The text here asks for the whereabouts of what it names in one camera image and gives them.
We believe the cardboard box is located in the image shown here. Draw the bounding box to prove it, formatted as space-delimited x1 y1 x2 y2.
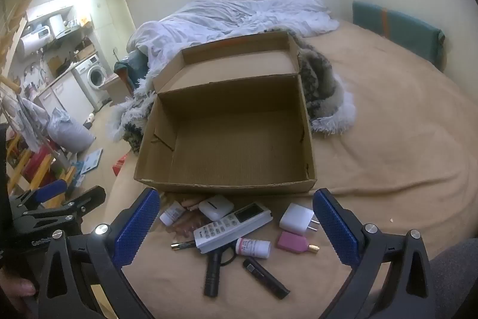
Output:
134 30 318 197

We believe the grey hanging cloth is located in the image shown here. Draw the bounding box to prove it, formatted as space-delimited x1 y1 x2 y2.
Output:
15 97 49 151

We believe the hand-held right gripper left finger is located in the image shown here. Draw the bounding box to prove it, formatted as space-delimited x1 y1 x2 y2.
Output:
37 187 161 319

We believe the grey plastic bag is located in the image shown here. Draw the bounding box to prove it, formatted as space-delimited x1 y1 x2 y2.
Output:
47 108 96 153

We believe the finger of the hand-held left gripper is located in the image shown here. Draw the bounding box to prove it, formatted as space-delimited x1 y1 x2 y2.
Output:
41 185 107 220
9 179 68 209

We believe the white water heater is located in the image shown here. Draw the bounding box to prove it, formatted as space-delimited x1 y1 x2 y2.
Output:
19 33 51 56

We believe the red packet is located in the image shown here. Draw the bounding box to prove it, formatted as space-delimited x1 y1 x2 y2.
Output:
112 152 131 175

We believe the white earbuds case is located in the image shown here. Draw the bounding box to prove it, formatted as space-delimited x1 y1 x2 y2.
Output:
198 195 235 222

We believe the white washing machine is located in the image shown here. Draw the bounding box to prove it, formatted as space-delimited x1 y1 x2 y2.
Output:
73 55 113 112

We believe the red bag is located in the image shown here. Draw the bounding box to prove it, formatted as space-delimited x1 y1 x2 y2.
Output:
23 151 53 189

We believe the pink plug adapter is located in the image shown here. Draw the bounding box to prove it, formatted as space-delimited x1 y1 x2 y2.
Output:
276 231 319 255

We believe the person's left hand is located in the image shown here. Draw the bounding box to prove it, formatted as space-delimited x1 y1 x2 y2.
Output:
0 268 38 319

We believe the white duvet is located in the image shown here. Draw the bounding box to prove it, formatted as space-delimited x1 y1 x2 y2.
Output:
127 0 340 80

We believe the black flashlight with lanyard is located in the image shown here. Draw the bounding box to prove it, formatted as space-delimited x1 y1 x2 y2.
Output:
203 246 238 297

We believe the white cabinet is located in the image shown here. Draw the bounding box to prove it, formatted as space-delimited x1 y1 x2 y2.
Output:
35 72 96 118

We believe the black pen-shaped device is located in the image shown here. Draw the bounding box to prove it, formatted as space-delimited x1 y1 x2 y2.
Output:
243 257 291 300

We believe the white remote control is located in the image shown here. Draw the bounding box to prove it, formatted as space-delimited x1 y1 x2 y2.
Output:
193 202 273 254

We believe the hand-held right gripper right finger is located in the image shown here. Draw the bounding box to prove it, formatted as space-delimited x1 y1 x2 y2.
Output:
312 187 439 319

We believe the leopard faux fur blanket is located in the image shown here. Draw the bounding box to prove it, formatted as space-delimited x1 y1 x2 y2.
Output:
106 27 357 155

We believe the pink label pill bottle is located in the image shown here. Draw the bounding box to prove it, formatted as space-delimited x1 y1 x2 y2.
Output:
235 237 272 260

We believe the yellow wooden rack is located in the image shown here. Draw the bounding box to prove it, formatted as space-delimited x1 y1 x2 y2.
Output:
5 132 75 207

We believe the small wooden bedside stand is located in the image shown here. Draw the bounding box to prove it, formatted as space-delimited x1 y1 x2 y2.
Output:
101 74 133 105

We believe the small white bottle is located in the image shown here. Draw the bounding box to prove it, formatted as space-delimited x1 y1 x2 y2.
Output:
159 201 185 226

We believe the person's grey trouser leg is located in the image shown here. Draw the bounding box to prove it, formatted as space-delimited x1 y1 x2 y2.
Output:
429 237 478 319

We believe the white charger plug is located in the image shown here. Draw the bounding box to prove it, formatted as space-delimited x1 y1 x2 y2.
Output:
279 203 320 235

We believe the wooden slatted frame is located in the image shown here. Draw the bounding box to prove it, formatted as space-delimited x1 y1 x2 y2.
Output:
0 0 45 80

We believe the green cushion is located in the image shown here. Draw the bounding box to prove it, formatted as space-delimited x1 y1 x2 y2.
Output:
352 0 446 71

